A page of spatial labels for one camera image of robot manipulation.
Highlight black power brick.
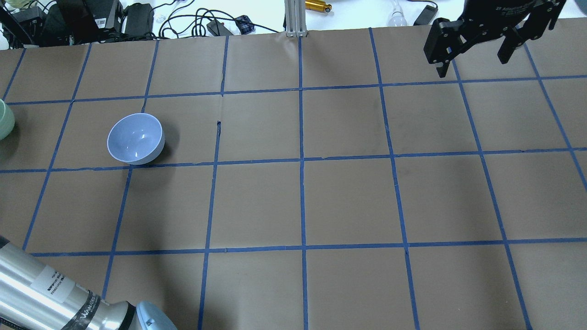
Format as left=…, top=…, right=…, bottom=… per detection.
left=123, top=3, right=154, bottom=36

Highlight white light bulb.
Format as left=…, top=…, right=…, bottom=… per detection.
left=388, top=0, right=408, bottom=27

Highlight blue bowl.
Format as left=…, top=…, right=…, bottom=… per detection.
left=106, top=113, right=166, bottom=165

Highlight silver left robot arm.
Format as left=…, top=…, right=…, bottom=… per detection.
left=1, top=27, right=471, bottom=330

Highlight black power adapter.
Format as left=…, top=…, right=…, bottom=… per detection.
left=413, top=5, right=438, bottom=26

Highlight green bowl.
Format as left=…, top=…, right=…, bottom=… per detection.
left=0, top=99, right=16, bottom=140

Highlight black electronics box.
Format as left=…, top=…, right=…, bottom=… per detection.
left=56, top=0, right=123, bottom=44

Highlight aluminium frame post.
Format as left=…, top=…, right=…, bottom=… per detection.
left=284, top=0, right=308, bottom=38

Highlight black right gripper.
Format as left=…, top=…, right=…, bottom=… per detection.
left=423, top=0, right=566, bottom=78

